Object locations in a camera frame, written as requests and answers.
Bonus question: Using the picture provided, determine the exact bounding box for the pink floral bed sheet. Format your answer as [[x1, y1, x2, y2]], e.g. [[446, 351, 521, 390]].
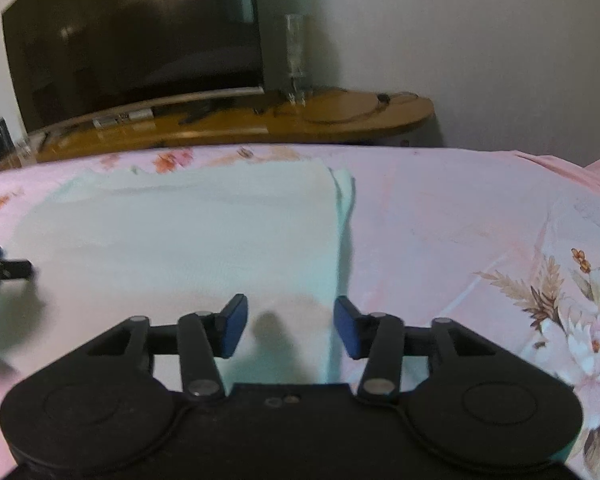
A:
[[0, 146, 600, 479]]

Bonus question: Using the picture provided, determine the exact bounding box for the black flat screen television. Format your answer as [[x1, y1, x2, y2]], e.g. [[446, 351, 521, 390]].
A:
[[2, 0, 264, 132]]

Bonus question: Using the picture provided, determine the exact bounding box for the black cable on stand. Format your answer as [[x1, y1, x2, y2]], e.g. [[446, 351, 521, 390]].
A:
[[272, 90, 422, 125]]

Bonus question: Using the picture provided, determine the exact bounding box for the silver set-top box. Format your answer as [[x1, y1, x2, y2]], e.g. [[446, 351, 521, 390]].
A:
[[92, 108, 154, 129]]

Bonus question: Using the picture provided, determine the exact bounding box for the white small cloth garment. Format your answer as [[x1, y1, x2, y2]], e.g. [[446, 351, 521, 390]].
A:
[[0, 159, 353, 384]]

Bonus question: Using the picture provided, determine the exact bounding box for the wooden tv stand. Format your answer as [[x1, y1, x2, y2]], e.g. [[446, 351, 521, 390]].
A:
[[0, 89, 434, 171]]

